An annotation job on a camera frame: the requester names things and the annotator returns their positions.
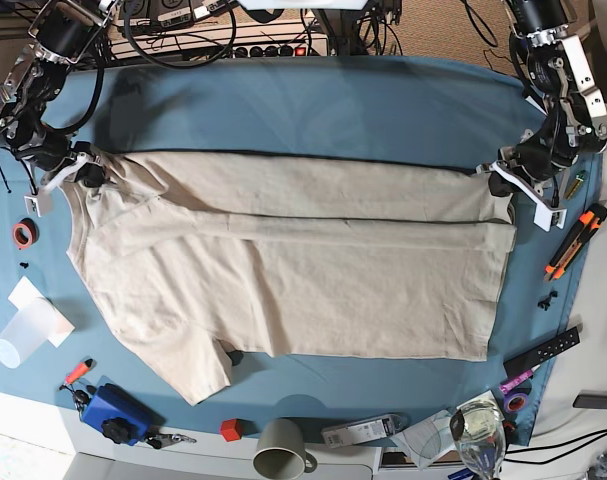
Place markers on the black cable ties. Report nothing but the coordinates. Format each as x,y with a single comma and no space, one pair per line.
4,180

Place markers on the translucent plastic cup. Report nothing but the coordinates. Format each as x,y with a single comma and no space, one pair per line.
30,327

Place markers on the purple pen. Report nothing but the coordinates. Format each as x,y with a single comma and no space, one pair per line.
514,382

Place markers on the white paper sheet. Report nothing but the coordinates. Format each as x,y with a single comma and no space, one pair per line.
24,293

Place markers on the blue table cloth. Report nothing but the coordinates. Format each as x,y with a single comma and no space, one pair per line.
422,111

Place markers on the orange marker pen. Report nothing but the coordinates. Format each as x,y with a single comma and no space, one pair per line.
78,372

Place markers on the red tape roll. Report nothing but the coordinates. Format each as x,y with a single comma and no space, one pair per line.
25,233

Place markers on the wine glass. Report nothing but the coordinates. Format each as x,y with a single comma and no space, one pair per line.
479,437

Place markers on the grey ceramic mug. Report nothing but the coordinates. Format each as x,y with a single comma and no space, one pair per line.
281,452

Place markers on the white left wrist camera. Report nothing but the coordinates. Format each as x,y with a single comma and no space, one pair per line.
546,217

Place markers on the orange black utility knife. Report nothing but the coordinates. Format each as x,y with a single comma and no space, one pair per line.
579,235

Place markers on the black remote control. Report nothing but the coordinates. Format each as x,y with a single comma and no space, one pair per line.
542,352

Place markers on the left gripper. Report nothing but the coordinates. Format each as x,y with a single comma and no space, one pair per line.
539,159

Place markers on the black white packaged item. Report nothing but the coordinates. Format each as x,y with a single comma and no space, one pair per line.
364,431

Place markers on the folded paper map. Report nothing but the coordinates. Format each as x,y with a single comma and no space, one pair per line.
427,441

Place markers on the beige T-shirt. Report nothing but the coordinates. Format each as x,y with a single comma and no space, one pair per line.
189,256

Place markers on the blue box with knob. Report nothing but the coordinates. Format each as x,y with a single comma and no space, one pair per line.
117,415

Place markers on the small black screws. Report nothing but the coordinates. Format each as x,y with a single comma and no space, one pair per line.
545,303

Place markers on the purple tape roll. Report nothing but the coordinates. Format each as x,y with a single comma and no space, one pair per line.
515,402

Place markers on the black phone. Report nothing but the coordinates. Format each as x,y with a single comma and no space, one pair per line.
591,401

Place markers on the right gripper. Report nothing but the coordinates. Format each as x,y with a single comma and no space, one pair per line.
57,153

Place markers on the green yellow highlighter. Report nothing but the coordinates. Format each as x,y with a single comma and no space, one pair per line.
575,185

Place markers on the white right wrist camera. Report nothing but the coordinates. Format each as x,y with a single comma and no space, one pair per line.
39,204

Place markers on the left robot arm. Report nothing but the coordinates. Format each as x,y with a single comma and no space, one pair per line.
553,69

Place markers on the red cube block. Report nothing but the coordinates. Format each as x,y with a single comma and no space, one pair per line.
231,430

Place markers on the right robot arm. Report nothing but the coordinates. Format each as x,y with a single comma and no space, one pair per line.
62,33

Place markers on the black power strip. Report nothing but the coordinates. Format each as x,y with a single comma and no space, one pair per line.
274,50

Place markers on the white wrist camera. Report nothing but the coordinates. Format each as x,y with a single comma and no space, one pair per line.
546,217
39,204

